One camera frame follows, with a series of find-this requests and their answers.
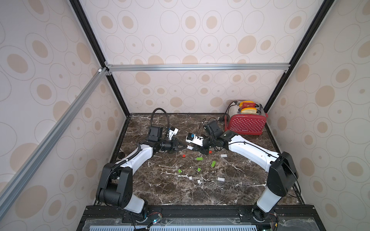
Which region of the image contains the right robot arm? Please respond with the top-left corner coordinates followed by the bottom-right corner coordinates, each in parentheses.
top-left (186, 120), bottom-right (298, 222)

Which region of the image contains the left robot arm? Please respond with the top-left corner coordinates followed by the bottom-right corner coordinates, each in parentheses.
top-left (96, 126), bottom-right (187, 219)

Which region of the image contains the red polka dot toaster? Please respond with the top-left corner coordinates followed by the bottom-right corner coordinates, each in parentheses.
top-left (223, 101), bottom-right (268, 135)

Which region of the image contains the silver aluminium crossbar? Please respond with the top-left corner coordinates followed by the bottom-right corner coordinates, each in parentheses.
top-left (108, 63), bottom-right (291, 72)

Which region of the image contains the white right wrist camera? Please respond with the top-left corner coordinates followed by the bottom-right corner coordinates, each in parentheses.
top-left (186, 133), bottom-right (204, 146)

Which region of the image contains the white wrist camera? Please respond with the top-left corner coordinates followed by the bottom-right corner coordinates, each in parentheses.
top-left (186, 133), bottom-right (204, 146)
top-left (168, 127), bottom-right (179, 140)

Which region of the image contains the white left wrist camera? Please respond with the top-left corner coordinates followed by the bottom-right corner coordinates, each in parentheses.
top-left (168, 127), bottom-right (179, 140)

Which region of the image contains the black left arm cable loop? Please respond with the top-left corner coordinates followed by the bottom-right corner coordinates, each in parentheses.
top-left (149, 107), bottom-right (171, 135)

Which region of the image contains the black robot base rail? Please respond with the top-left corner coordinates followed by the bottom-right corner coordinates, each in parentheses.
top-left (77, 205), bottom-right (325, 231)

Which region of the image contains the silver aluminium side rail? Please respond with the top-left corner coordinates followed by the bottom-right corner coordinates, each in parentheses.
top-left (0, 67), bottom-right (108, 216)

